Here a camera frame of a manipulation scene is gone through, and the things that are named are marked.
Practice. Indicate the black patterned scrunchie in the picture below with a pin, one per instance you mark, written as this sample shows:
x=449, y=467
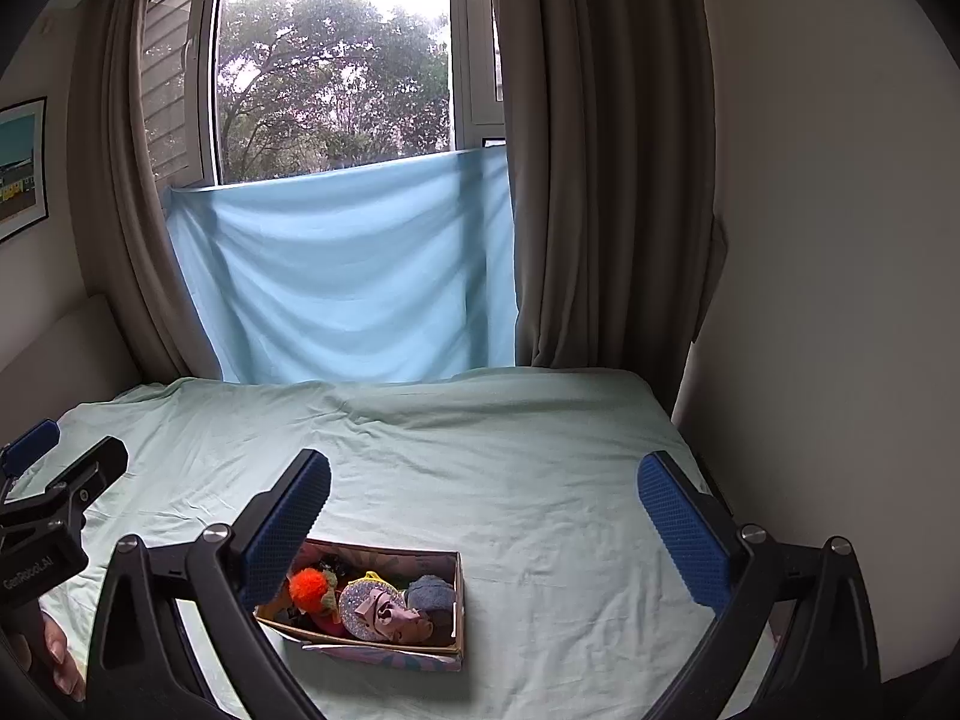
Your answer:
x=334, y=564

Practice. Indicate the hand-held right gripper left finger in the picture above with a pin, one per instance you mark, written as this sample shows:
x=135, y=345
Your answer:
x=289, y=525

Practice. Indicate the window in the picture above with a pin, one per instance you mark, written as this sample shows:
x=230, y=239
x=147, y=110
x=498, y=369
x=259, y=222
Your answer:
x=330, y=52

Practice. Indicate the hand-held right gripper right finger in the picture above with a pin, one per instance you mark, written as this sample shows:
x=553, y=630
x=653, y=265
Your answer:
x=682, y=532

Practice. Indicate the pink cloth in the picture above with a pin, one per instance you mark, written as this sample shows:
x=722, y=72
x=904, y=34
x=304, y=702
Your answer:
x=399, y=616

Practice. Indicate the cardboard box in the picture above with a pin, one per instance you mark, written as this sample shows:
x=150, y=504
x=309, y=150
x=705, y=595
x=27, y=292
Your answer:
x=390, y=660

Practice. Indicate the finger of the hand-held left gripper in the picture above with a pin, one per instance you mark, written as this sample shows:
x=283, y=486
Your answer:
x=34, y=446
x=90, y=472

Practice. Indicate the orange pompom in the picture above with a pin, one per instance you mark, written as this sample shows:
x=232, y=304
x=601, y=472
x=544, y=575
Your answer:
x=311, y=589

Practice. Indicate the light blue hanging cloth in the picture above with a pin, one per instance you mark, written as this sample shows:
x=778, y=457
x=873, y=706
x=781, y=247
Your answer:
x=337, y=277

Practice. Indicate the brown curtain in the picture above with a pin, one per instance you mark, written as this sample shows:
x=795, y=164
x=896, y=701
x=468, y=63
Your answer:
x=127, y=202
x=600, y=165

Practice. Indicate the white headboard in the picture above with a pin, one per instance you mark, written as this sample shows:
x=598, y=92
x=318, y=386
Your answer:
x=52, y=360

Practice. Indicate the light green bed sheet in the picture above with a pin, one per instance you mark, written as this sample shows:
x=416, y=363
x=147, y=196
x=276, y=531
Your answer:
x=487, y=465

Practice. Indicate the wall poster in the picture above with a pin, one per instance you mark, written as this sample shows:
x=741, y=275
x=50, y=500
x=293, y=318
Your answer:
x=19, y=165

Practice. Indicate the blue-grey cloth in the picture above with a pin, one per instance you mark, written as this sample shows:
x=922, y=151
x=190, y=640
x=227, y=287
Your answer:
x=431, y=592

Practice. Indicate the person's left hand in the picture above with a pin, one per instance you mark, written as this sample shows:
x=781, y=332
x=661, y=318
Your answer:
x=64, y=667

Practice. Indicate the glittery round pad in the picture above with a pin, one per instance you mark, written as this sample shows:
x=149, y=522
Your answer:
x=351, y=607

